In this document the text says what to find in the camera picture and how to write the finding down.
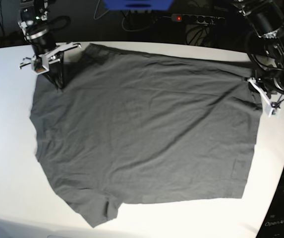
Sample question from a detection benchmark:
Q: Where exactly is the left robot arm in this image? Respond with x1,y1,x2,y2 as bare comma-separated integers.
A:
230,0,284,95

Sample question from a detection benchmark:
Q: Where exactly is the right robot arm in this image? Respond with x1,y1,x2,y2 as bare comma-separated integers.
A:
18,0,71,89

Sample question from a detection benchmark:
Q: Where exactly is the dark grey T-shirt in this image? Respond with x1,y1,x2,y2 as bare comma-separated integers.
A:
30,44,262,227

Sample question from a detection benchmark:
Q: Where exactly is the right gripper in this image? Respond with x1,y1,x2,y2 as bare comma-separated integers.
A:
44,52,64,90

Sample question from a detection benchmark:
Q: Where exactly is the black power strip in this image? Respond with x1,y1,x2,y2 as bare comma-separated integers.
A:
170,14,226,25

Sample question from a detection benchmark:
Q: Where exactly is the blue box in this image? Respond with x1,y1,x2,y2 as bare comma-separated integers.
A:
104,0,173,11

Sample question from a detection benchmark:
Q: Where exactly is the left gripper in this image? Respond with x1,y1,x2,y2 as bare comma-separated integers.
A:
252,42,284,96

